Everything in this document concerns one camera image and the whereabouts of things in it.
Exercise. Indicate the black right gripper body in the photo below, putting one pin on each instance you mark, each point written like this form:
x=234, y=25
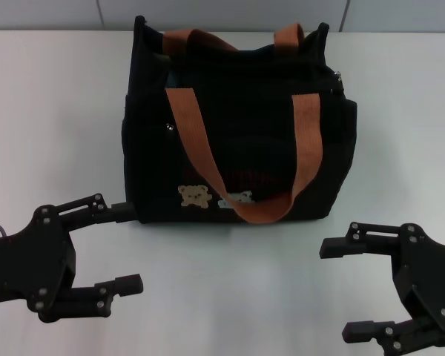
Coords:
x=434, y=282

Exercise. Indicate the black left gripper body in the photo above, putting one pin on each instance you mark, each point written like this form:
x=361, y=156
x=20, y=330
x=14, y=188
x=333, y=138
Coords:
x=33, y=263

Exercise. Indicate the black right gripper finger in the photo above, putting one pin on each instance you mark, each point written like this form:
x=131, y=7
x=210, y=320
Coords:
x=363, y=331
x=337, y=247

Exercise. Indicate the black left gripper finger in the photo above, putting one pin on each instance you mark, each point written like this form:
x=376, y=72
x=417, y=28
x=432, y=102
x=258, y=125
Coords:
x=128, y=285
x=122, y=212

